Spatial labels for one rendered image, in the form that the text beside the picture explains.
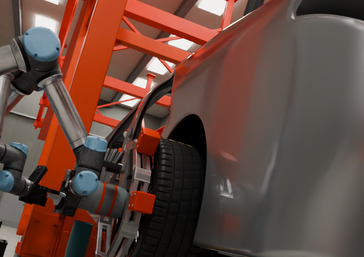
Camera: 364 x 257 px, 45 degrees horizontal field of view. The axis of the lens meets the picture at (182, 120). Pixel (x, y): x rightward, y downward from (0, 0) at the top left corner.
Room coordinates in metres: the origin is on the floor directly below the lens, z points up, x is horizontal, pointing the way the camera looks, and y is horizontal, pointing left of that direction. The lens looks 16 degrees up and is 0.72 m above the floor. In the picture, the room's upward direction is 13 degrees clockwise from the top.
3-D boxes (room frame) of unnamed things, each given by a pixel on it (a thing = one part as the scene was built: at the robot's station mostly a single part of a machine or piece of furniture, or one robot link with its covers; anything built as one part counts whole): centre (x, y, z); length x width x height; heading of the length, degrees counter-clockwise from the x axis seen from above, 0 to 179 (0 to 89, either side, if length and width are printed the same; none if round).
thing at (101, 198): (1.95, 0.25, 0.85); 0.21 x 0.14 x 0.14; 107
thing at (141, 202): (1.67, 0.08, 0.85); 0.09 x 0.08 x 0.07; 17
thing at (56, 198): (1.97, 0.45, 0.81); 0.09 x 0.03 x 0.06; 122
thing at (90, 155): (1.47, 0.27, 0.95); 0.11 x 0.08 x 0.11; 16
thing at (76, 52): (4.17, 1.16, 1.75); 0.19 x 0.19 x 2.45; 17
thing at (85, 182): (1.45, 0.26, 0.85); 0.11 x 0.08 x 0.09; 18
